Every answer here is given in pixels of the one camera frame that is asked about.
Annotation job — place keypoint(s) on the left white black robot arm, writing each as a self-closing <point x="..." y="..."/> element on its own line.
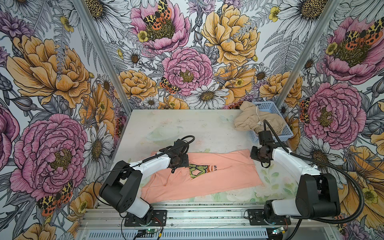
<point x="120" y="189"/>

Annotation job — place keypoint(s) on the light blue plastic basket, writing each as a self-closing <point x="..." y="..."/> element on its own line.
<point x="278" y="123"/>

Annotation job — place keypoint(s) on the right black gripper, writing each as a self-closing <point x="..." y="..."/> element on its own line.
<point x="253" y="156"/>

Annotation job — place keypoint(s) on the white vented cable duct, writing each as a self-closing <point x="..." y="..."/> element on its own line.
<point x="181" y="234"/>

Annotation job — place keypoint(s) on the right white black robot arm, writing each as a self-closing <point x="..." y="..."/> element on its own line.
<point x="317" y="193"/>

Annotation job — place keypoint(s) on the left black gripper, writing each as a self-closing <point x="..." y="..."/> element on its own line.
<point x="185" y="163"/>

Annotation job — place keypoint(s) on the beige drawstring shorts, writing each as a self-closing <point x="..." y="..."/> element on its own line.
<point x="250" y="119"/>

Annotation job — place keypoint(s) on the aluminium corner post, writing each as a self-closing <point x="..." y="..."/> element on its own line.
<point x="93" y="33"/>
<point x="323" y="22"/>

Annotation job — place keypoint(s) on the right aluminium corner post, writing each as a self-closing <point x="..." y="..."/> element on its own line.
<point x="323" y="22"/>

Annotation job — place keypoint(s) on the left aluminium corner post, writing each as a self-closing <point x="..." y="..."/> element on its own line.
<point x="93" y="33"/>

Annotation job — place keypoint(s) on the aluminium rail frame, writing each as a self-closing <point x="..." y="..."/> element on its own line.
<point x="180" y="215"/>

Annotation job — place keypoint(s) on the green circuit board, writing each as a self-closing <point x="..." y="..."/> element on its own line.
<point x="149" y="233"/>

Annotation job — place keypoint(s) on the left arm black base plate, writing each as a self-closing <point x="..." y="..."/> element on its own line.
<point x="155" y="218"/>

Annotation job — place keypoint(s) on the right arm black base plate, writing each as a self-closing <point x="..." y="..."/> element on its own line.
<point x="257" y="217"/>

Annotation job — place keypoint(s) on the peach graphic t-shirt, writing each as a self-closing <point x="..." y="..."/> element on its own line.
<point x="207" y="173"/>

